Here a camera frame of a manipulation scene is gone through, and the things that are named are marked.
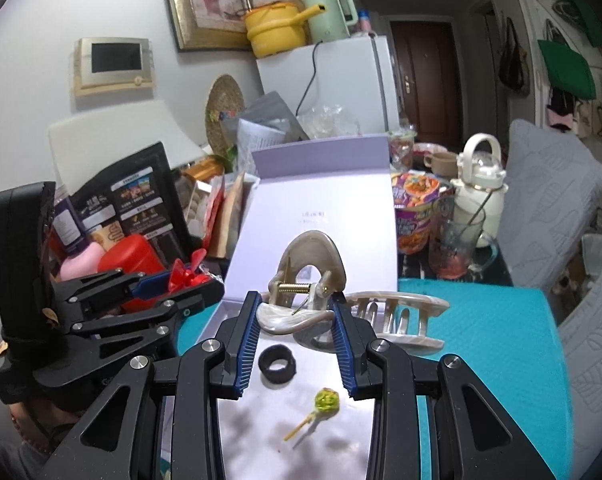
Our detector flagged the metal spoon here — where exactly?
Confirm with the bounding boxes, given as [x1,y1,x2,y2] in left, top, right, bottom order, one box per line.
[468,187,496,228]

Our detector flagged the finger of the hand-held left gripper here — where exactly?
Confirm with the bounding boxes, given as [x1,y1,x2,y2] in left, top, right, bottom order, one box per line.
[63,281,226,349]
[51,267,179,312]

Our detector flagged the beige mug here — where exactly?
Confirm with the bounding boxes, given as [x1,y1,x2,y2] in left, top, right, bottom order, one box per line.
[424,151,458,177]

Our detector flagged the black power cable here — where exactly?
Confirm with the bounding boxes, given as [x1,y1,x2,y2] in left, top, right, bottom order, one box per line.
[295,40,322,116]

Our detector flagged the green electric kettle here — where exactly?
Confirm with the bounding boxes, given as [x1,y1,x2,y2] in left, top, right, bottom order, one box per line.
[301,0,359,45]

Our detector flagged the yellow pot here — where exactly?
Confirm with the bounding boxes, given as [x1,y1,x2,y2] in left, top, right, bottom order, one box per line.
[244,2,326,58]

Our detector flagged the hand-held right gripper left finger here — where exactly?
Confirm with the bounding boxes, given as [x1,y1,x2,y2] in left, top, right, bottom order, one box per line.
[36,290,262,480]

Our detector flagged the purple cup noodles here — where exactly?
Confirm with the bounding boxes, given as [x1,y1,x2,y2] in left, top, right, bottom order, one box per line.
[391,171,454,255]

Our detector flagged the teal bubble mat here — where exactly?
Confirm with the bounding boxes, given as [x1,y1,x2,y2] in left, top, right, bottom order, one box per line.
[173,277,566,480]

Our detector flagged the framed picture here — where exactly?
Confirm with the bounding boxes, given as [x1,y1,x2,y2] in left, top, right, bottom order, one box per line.
[161,0,254,52]

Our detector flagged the dark blue labelled jar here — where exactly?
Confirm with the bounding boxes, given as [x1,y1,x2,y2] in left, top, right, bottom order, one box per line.
[51,197,89,256]

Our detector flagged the glass mug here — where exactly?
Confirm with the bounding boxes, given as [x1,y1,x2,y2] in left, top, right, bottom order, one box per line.
[428,195,499,281]

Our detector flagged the red hair clip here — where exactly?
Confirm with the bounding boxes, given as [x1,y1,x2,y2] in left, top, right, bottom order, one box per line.
[168,249,209,293]

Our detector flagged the green lollipop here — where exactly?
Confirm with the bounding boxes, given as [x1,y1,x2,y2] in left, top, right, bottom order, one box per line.
[282,387,340,442]

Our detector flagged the white fridge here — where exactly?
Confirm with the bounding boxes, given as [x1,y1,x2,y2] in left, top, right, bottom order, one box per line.
[255,35,400,136]

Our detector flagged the black ring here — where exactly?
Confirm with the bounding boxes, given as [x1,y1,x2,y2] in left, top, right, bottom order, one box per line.
[258,345,298,386]

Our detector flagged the wall intercom panel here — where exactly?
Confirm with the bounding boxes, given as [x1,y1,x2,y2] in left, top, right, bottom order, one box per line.
[72,36,156,97]

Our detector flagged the brown paper packet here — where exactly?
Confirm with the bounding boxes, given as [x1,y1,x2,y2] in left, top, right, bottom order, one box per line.
[216,172,256,261]

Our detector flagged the black snack pouch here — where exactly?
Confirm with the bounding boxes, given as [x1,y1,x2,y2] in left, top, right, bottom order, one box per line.
[71,142,192,266]

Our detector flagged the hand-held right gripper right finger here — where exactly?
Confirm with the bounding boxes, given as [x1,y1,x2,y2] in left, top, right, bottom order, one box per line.
[328,292,556,480]

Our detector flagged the white handled water bottle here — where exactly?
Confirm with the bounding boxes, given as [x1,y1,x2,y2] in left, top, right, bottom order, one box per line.
[453,132,509,248]

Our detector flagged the white gift box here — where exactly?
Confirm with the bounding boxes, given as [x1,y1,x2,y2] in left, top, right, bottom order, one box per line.
[158,134,402,480]

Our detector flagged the person's left hand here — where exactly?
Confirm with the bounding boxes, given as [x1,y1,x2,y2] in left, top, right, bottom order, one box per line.
[10,400,86,456]

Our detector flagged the grey plastic bag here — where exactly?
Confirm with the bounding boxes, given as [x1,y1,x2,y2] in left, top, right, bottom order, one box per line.
[238,91,309,151]

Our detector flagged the red snack packet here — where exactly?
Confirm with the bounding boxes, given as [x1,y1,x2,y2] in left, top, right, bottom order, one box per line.
[201,175,232,256]

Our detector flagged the dark hanging bag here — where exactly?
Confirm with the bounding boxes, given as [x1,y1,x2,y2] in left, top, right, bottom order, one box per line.
[498,17,532,96]

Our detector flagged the white board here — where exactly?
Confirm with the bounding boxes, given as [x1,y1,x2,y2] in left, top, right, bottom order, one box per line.
[47,100,206,188]

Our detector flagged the woven straw mat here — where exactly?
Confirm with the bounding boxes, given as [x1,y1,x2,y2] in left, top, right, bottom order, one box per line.
[205,75,246,158]

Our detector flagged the clear plastic dome cup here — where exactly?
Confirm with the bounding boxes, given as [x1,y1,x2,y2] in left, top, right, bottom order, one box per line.
[387,130,418,171]

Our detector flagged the beige marble hair claw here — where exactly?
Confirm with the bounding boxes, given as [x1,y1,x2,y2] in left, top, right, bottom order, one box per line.
[256,230,452,357]

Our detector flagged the brown door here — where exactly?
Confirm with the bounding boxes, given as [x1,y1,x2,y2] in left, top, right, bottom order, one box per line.
[388,17,464,148]

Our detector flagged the red canister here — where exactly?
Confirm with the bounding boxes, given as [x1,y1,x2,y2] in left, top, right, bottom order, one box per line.
[98,234,164,311]

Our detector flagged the pink canister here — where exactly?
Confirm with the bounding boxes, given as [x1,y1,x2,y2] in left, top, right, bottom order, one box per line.
[58,242,106,281]

